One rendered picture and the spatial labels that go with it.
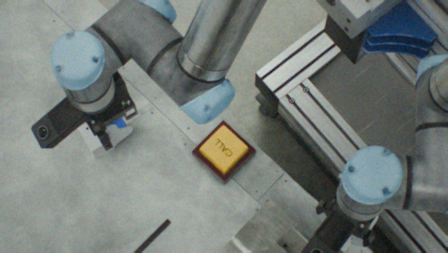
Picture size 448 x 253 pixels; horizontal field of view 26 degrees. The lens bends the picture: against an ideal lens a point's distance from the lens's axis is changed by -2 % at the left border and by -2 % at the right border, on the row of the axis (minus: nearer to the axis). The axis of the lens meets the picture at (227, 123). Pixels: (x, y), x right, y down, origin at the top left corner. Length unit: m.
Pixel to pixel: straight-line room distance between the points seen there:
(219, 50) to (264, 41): 1.37
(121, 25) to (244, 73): 1.25
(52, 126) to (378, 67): 1.08
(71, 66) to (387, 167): 0.45
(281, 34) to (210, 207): 1.05
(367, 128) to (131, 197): 0.83
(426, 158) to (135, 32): 0.44
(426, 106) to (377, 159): 0.12
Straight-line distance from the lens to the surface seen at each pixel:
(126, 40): 1.37
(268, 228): 1.57
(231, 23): 1.22
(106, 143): 1.57
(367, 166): 1.28
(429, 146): 1.33
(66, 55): 1.34
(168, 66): 1.34
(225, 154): 1.65
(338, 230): 1.46
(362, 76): 2.38
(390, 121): 2.36
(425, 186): 1.31
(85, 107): 1.45
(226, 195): 1.67
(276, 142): 2.53
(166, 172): 1.69
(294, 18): 2.65
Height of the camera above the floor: 2.43
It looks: 73 degrees down
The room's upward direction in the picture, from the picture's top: 3 degrees counter-clockwise
